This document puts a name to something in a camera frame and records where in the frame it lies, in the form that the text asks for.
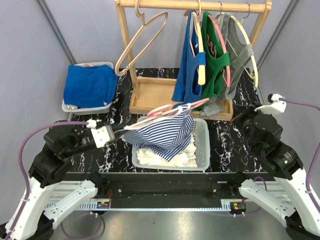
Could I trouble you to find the small grey basket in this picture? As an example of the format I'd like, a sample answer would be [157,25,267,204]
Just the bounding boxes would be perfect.
[61,61,114,116]

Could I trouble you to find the cream wooden hanger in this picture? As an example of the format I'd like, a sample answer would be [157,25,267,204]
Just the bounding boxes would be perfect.
[191,0,206,86]

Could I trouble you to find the wooden clothes rack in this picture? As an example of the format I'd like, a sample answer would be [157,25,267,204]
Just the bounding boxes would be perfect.
[115,0,272,114]

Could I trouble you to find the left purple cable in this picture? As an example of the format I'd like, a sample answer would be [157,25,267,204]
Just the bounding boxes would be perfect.
[4,120,105,240]

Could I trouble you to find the green tank top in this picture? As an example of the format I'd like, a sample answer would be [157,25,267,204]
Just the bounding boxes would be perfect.
[201,11,230,99]

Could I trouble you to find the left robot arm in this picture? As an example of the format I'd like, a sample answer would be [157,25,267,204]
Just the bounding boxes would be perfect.
[0,120,124,240]

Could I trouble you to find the blue white striped tank top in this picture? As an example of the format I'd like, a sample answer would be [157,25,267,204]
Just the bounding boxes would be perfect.
[123,103,193,162]

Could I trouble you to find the cream hanger with grey top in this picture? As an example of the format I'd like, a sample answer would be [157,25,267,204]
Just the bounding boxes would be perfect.
[215,1,259,88]

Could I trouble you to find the black marble pattern mat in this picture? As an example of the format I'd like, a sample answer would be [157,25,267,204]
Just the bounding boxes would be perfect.
[70,72,264,174]

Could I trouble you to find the grey tank top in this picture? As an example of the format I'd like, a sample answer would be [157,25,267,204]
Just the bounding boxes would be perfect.
[200,12,251,121]

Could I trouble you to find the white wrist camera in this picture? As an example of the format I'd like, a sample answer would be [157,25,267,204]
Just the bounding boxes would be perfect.
[254,93,287,115]
[86,119,116,149]

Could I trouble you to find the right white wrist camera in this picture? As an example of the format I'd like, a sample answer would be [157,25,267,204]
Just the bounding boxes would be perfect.
[254,93,287,115]

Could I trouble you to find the empty beige hanger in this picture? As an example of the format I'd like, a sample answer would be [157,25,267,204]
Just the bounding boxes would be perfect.
[114,0,169,77]

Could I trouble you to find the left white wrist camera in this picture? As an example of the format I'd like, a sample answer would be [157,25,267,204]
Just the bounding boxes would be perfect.
[86,119,116,149]

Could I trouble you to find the blue folded cloth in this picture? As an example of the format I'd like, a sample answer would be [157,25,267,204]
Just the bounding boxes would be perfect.
[63,64,119,108]

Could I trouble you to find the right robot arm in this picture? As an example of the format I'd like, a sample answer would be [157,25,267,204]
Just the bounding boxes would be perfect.
[227,104,320,240]

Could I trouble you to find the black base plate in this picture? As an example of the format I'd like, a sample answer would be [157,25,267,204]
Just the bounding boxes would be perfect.
[79,172,281,210]

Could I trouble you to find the white crumpled garments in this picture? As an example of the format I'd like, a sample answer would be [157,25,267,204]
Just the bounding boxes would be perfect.
[136,137,198,168]

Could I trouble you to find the grey plastic laundry basket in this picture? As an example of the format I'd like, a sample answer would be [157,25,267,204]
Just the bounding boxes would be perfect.
[131,118,211,172]

